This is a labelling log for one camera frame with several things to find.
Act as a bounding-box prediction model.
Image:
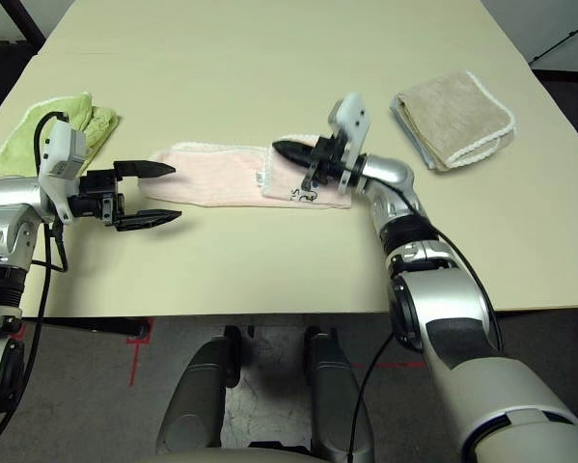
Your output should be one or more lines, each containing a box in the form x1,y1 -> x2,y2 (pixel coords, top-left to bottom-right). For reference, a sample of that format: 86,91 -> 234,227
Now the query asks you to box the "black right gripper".
272,136 -> 365,195

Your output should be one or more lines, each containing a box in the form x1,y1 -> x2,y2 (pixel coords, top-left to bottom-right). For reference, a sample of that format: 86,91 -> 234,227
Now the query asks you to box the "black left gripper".
69,160 -> 183,233

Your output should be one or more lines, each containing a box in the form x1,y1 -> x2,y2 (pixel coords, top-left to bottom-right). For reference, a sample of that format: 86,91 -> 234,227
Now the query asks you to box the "pink terry towel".
143,133 -> 353,211

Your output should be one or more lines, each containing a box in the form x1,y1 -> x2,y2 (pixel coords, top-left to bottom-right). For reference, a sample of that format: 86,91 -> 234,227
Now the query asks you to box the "beige folded towel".
389,94 -> 449,173

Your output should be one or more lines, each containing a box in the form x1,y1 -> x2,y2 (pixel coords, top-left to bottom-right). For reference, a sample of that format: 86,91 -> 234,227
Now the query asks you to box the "green terry towel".
0,91 -> 122,177

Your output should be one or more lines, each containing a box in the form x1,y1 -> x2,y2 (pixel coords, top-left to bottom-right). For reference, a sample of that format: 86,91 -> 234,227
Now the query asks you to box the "beige terry towel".
397,70 -> 517,171

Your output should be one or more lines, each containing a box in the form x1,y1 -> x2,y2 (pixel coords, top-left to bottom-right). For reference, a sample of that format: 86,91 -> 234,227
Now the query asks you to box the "black table foot bar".
20,315 -> 152,339

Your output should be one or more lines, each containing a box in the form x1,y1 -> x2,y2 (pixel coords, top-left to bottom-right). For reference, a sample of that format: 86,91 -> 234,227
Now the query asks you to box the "grey robot left leg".
155,337 -> 241,457

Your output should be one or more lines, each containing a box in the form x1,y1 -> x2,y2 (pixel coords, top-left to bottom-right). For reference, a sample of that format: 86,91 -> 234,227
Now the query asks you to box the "grey robot leg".
155,337 -> 241,457
303,326 -> 374,459

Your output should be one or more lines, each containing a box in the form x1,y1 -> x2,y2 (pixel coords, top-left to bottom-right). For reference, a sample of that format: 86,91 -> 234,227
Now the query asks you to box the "grey robot right leg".
303,326 -> 374,459

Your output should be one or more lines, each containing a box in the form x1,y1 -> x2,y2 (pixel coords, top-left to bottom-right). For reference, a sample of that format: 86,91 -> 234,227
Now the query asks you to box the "beige robot torso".
148,446 -> 328,463

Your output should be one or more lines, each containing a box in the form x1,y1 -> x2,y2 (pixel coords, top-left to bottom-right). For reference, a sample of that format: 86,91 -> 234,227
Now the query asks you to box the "black metal bar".
529,18 -> 578,64

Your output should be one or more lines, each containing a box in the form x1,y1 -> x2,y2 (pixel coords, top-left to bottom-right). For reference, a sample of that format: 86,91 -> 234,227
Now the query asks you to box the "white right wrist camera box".
327,92 -> 372,195

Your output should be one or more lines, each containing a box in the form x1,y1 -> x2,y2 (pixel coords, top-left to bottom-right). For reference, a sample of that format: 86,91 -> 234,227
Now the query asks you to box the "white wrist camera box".
327,92 -> 372,195
37,119 -> 88,226

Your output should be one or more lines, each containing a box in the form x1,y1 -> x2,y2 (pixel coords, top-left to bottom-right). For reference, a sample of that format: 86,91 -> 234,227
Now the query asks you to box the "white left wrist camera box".
37,119 -> 88,226

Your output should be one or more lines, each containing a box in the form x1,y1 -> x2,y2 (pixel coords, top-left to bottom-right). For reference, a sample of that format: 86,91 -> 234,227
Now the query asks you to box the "black metal table frame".
0,0 -> 46,42

